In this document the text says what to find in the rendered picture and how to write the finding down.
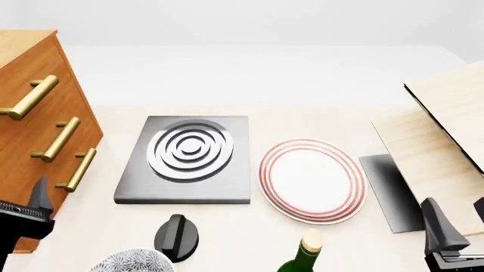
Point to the round black stove knob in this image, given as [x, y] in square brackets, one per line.
[177, 241]

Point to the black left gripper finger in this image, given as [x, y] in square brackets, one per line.
[41, 197]

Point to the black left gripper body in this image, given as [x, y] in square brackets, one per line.
[22, 226]

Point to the flat black stove plate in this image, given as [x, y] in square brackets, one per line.
[189, 187]

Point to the pale wooden box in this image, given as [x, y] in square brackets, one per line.
[431, 158]

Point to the patterned grey white bowl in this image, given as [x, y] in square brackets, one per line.
[132, 262]

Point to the green glass bottle, cream cap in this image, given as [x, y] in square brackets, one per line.
[302, 260]

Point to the wooden cabinet with drawers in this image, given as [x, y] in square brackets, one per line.
[22, 51]

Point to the white plate with red rings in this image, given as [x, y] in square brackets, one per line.
[312, 181]

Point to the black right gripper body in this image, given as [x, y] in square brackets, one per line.
[453, 263]

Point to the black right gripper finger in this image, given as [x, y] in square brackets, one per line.
[480, 209]
[440, 226]

